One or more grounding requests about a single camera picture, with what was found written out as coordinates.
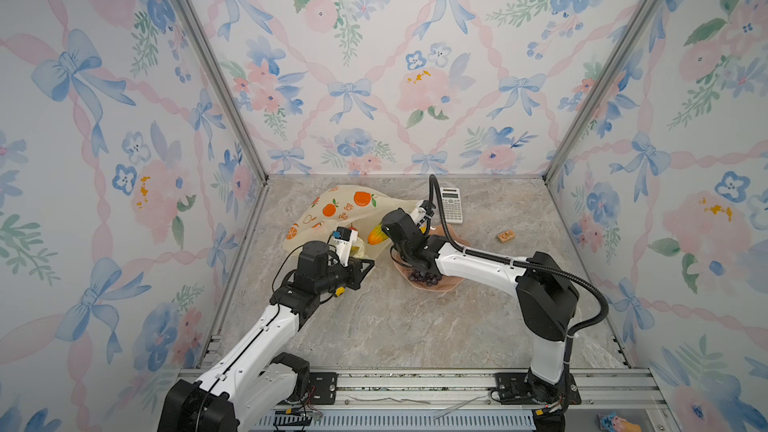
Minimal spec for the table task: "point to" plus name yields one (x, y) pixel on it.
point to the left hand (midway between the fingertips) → (374, 261)
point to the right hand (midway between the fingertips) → (387, 215)
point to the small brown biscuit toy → (506, 236)
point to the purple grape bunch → (425, 277)
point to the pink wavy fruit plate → (445, 282)
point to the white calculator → (452, 204)
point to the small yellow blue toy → (340, 290)
